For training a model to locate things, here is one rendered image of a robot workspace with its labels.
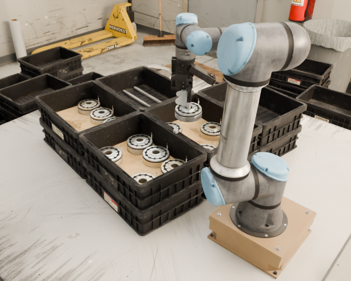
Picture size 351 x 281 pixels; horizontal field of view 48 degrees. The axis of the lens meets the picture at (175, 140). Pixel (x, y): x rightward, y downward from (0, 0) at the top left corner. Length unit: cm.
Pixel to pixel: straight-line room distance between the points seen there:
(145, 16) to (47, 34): 137
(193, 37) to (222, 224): 61
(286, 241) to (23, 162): 113
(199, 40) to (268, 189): 51
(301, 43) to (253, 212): 55
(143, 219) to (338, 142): 108
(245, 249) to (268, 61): 63
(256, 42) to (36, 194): 106
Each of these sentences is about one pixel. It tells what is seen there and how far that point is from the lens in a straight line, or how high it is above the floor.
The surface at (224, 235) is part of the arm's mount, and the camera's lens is 133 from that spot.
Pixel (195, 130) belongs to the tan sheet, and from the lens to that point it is 170.
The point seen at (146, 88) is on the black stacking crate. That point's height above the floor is 83.
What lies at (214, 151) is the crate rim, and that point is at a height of 93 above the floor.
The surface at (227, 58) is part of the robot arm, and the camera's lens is 94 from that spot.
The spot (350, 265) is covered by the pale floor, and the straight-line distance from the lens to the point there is 243.
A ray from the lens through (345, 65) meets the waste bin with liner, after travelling 378.
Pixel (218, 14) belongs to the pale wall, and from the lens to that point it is 482.
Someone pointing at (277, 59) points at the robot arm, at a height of 138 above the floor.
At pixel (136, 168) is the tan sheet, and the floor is 83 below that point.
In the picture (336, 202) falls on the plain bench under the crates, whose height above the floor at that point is 70.
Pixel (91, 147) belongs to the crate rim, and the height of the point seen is 93.
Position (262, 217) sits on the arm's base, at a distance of 126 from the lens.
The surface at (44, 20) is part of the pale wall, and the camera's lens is 506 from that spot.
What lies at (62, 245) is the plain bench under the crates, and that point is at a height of 70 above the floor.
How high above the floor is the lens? 171
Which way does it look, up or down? 33 degrees down
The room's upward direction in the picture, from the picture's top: 1 degrees clockwise
